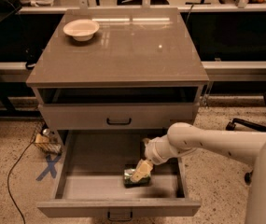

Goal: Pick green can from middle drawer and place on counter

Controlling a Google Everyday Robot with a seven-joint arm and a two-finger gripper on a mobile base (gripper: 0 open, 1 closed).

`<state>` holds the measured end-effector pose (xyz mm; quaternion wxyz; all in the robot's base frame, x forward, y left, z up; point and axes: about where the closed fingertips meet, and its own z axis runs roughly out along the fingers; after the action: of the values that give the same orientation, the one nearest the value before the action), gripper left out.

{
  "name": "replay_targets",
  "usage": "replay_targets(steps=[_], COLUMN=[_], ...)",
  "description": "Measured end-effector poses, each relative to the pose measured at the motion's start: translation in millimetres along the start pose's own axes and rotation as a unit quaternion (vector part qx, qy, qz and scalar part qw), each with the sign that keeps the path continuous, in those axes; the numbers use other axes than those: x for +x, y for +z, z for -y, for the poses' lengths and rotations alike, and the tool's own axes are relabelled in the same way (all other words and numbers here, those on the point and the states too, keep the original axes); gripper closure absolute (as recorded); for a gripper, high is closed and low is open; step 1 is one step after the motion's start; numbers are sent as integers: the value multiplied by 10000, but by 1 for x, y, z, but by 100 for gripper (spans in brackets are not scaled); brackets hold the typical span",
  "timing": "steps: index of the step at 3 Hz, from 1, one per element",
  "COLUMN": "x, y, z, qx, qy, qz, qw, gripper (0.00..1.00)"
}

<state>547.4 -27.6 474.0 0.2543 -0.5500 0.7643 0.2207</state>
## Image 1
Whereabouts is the grey drawer cabinet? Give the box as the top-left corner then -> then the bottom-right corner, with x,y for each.
25,7 -> 210,224

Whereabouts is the black floor cable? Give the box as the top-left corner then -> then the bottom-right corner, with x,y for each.
7,140 -> 35,224

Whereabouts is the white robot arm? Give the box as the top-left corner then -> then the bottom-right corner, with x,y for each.
131,122 -> 266,224

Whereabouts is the open grey middle drawer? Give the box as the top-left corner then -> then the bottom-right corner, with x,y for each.
37,131 -> 201,221

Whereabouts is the white paper bowl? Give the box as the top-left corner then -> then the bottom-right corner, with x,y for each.
63,20 -> 99,42

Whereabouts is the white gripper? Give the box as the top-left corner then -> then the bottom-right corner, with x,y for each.
130,135 -> 182,183

